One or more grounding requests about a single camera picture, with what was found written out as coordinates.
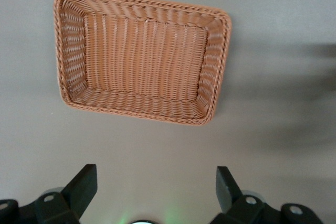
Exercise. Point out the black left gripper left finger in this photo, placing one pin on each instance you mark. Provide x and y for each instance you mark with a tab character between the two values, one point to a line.
76	192

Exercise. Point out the brown wicker basket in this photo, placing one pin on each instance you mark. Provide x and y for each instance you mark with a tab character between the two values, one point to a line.
147	66

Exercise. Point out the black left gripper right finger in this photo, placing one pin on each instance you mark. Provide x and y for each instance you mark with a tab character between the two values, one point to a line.
231	197

